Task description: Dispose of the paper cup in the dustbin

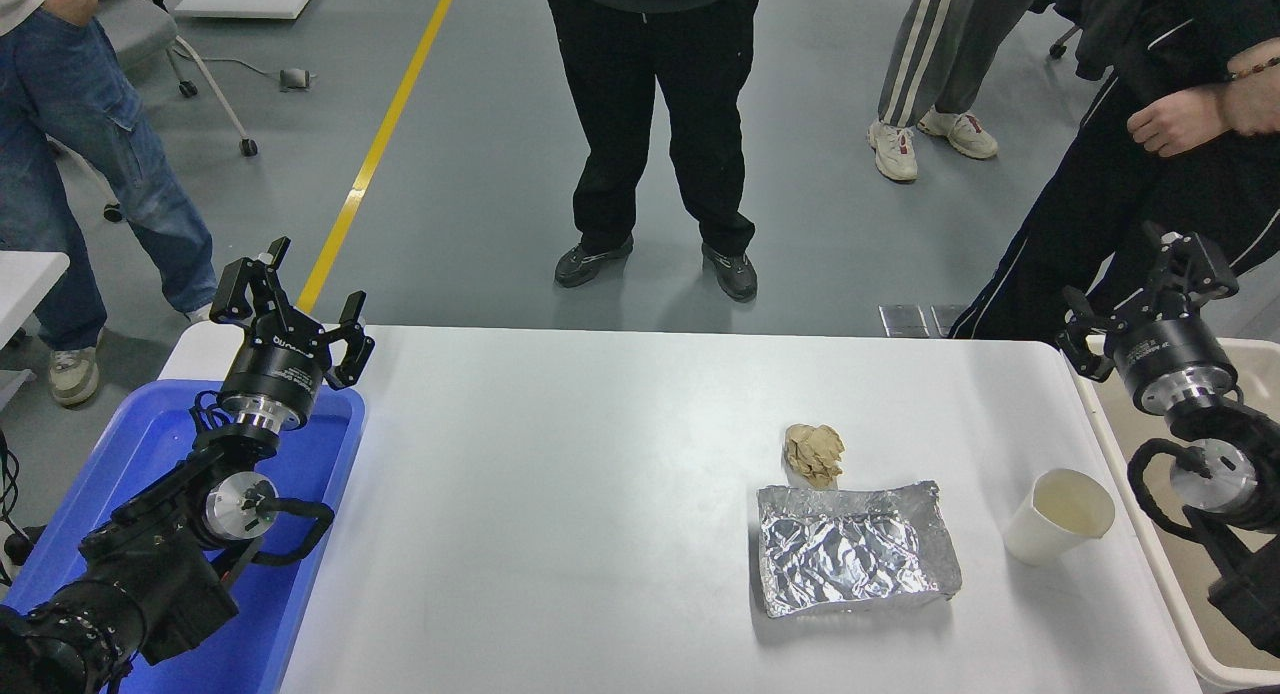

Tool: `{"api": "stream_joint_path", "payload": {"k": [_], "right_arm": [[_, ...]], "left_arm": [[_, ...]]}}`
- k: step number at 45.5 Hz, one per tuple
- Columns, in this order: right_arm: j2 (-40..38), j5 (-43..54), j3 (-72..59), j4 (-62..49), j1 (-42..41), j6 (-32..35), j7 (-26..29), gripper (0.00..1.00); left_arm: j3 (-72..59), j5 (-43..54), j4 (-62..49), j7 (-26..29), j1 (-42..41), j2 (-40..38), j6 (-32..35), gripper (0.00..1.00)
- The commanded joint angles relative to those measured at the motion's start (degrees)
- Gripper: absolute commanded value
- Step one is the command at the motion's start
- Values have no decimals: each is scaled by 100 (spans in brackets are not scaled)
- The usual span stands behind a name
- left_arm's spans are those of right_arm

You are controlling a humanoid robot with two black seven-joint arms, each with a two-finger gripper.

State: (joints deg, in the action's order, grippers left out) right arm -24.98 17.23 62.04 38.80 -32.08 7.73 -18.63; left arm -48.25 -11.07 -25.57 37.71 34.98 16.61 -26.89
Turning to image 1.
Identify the white side table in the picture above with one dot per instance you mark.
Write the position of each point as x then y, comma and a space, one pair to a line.
25, 284

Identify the person in black tracksuit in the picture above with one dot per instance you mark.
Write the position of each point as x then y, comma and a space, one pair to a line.
1100, 194

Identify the person's clenched hand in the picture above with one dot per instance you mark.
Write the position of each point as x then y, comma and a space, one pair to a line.
1175, 122

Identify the large pale beige bin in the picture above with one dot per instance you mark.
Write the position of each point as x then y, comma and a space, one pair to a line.
1130, 454

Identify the black chair caster leg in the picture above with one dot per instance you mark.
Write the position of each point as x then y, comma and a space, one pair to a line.
1063, 42

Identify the white paper cup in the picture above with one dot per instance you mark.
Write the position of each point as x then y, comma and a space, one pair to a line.
1045, 534

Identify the silver foil tray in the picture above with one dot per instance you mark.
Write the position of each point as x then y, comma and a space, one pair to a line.
850, 559

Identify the crumpled tan paper ball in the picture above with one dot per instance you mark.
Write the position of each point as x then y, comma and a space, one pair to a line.
815, 454

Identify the person in blue jeans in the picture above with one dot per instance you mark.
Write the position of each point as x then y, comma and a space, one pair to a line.
60, 124

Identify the person's hand with bracelet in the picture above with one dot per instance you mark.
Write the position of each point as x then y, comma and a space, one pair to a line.
1255, 104

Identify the small grey floor plug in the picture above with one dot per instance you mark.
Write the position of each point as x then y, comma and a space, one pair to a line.
295, 78

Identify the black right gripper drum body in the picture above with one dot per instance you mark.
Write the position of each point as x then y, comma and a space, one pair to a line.
1165, 354

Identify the person in grey striped trousers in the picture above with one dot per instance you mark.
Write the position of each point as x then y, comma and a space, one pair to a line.
930, 54

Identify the blue plastic tray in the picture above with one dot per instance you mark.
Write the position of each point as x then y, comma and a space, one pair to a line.
150, 444

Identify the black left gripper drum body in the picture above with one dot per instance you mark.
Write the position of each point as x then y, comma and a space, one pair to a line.
275, 369

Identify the grey wheeled office chair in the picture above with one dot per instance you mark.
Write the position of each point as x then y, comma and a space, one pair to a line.
140, 29

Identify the person in plain black trousers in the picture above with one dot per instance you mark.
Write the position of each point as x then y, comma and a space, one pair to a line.
640, 94

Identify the metal floor outlet plate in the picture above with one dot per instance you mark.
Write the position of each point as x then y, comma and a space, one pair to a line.
948, 319
903, 320

